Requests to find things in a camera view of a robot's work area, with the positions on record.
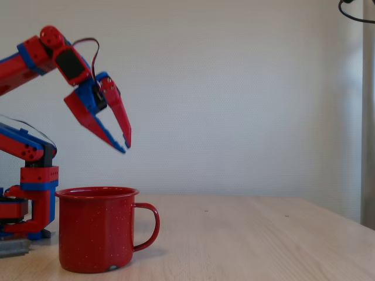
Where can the blue gripper black motor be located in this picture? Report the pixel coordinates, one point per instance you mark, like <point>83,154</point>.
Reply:
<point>87,103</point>

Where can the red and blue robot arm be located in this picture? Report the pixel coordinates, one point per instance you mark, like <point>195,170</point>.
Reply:
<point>11,70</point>

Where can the red speckled enamel mug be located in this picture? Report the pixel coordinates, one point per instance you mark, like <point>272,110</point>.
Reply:
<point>93,231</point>

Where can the grey curtain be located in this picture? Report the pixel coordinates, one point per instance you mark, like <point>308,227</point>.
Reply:
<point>368,117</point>

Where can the grey taped base plate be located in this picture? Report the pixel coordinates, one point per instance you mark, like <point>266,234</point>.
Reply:
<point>11,248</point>

